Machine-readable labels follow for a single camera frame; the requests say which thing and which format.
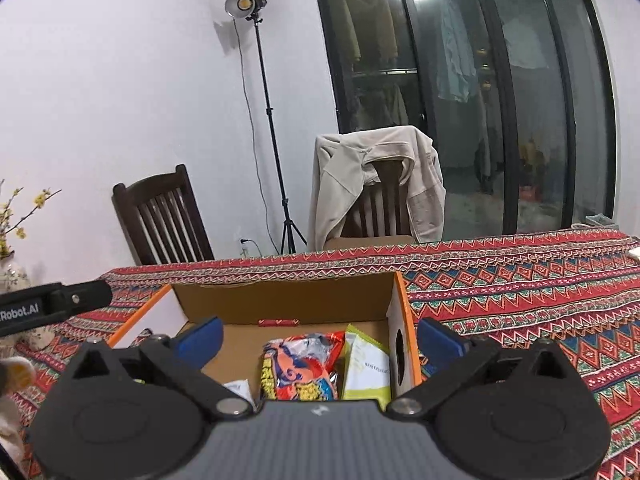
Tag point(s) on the green white snack packet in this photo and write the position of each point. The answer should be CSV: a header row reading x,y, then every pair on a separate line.
x,y
366,369

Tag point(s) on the yellow flower branches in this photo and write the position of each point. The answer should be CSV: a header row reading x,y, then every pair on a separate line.
x,y
12,220

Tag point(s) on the orange cardboard snack box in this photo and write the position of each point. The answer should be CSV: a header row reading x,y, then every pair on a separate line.
x,y
254,313

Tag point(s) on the beige jacket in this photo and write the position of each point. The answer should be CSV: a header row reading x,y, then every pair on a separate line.
x,y
344,166

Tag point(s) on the dark wooden chair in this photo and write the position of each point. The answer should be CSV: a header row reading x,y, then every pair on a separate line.
x,y
160,219

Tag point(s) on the colourful candy bag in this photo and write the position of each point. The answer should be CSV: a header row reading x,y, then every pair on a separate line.
x,y
301,368

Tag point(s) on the chair with beige jacket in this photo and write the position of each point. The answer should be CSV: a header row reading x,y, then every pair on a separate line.
x,y
380,215

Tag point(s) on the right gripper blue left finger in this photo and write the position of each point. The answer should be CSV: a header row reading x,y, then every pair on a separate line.
x,y
200,343

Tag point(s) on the red patterned tablecloth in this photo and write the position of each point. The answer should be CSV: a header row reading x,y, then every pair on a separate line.
x,y
579,287

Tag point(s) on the white printed snack packet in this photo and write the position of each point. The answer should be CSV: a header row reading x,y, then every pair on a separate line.
x,y
241,387

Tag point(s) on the studio light on stand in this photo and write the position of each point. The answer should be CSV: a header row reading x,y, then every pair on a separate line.
x,y
251,11

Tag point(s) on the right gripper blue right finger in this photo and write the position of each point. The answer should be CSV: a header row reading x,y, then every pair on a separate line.
x,y
439,345

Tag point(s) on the floral ceramic vase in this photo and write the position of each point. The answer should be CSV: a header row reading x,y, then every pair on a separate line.
x,y
13,277

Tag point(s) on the black framed glass door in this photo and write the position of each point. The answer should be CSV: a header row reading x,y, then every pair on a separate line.
x,y
516,95

